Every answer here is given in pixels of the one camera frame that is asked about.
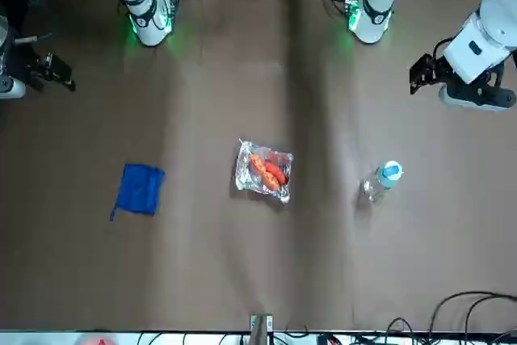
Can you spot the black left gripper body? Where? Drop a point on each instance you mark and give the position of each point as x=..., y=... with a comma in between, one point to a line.
x=484, y=88

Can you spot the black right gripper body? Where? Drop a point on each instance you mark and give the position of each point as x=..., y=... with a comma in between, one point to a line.
x=26, y=64

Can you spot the clear seasoning bottle blue cap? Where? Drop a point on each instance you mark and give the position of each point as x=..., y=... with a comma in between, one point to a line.
x=387, y=171

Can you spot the blue dishcloth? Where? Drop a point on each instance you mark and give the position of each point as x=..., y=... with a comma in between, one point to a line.
x=139, y=189

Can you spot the rectangular aluminum foil pan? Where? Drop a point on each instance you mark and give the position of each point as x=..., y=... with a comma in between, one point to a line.
x=246, y=179

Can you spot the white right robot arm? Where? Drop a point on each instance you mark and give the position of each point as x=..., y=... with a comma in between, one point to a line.
x=149, y=26

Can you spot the orange shrimp skewer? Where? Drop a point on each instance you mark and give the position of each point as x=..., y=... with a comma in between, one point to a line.
x=268, y=173

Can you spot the pink plate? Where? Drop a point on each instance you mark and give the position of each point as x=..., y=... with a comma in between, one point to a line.
x=99, y=340

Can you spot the aluminium profile post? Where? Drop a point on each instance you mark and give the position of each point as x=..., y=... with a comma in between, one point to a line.
x=261, y=329

